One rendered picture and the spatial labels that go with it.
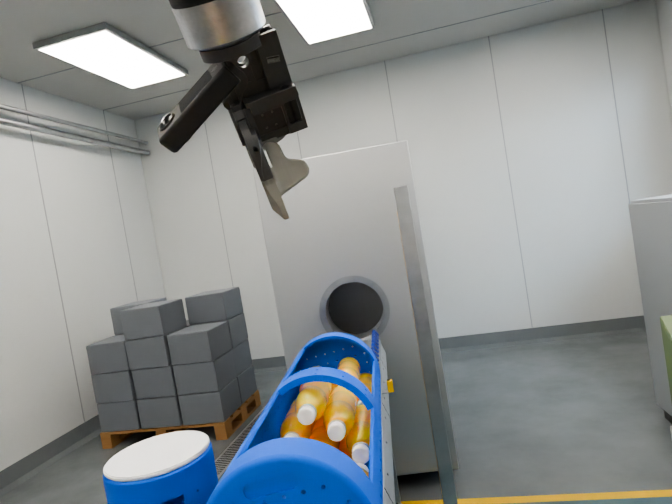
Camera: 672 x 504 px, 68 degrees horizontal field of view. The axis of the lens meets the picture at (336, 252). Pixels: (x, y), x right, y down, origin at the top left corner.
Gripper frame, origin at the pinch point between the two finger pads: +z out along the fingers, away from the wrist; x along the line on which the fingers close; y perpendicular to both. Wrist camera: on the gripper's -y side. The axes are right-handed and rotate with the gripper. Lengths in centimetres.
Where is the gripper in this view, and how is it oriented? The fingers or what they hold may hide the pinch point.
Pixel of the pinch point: (269, 195)
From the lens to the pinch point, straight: 67.6
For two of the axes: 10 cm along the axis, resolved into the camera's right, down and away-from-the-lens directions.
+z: 2.4, 7.6, 6.1
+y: 9.2, -3.8, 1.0
